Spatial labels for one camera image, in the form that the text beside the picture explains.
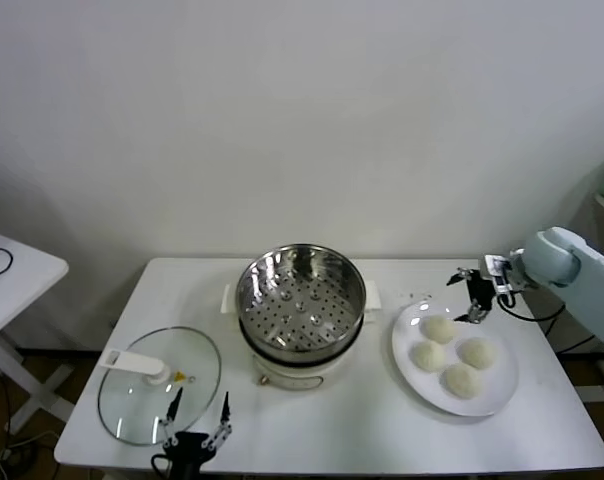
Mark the stainless steel steamer basket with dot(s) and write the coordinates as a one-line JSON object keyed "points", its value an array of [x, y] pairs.
{"points": [[302, 300]]}

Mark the white electric cooker base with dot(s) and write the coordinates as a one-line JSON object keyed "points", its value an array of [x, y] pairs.
{"points": [[292, 377]]}

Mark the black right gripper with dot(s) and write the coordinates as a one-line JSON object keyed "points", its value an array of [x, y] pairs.
{"points": [[481, 289]]}

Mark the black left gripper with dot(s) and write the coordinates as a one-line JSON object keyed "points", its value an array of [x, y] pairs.
{"points": [[187, 445]]}

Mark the white steamed baozi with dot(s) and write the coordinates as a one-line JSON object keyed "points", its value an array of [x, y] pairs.
{"points": [[428, 356], [462, 381], [477, 353], [438, 329]]}

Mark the white side table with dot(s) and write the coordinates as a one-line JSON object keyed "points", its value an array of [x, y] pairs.
{"points": [[22, 280]]}

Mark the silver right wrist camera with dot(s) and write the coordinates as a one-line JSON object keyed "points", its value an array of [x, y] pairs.
{"points": [[496, 267]]}

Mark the white oval plate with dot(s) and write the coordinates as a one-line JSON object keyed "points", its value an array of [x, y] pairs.
{"points": [[497, 395]]}

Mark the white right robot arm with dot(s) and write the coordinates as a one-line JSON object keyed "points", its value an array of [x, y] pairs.
{"points": [[552, 255]]}

